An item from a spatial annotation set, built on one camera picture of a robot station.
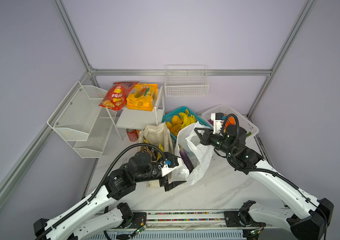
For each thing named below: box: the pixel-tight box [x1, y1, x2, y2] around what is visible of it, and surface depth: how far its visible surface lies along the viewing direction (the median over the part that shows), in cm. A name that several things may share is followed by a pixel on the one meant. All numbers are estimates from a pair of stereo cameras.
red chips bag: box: [99, 81, 139, 111], surface depth 81 cm
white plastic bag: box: [170, 121, 215, 185], surface depth 69 cm
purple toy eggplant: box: [178, 144, 195, 174], surface depth 88 cm
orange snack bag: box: [126, 83, 159, 112], surface depth 77 cm
